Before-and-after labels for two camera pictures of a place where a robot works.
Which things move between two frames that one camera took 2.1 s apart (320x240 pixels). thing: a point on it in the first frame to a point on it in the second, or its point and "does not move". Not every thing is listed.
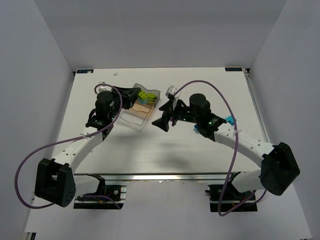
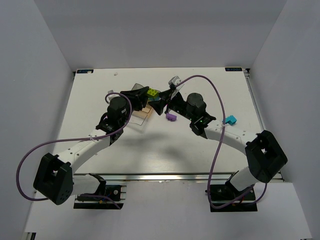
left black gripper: x=123 y=97 to x=136 y=98
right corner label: x=233 y=69 does not move
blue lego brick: x=230 y=119 does not move
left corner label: x=84 y=71 does not move
